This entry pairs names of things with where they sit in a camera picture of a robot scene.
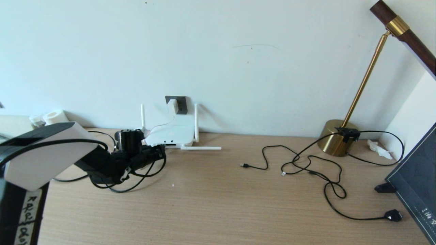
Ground thin white power cable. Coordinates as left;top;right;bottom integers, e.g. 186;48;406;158
148;114;176;136

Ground black ethernet cable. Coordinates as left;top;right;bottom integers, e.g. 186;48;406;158
54;131;167;193

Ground white router with four antennas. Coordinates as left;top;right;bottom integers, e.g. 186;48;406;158
141;103;222;150

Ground white toilet paper roll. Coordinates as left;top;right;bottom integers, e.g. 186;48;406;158
44;110;69;125

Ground small clear jar white lid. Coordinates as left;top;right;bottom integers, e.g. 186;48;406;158
29;115;46;128

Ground black junction box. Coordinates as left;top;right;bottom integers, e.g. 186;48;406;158
336;127;360;142

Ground crumpled white tissue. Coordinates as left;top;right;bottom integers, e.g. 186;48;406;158
367;140;393;160

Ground dark blue framed board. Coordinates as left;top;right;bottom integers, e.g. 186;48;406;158
385;122;436;244

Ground grey wall socket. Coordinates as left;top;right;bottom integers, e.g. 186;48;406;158
165;96;188;115

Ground black USB cable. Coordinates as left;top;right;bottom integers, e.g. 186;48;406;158
240;133;340;170
323;168;403;222

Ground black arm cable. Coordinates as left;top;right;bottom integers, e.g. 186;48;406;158
0;138;167;193

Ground black cable with silver tip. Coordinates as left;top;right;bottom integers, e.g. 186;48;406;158
281;155;347;199

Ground thin black lamp cord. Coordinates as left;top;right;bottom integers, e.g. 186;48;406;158
346;130;405;166

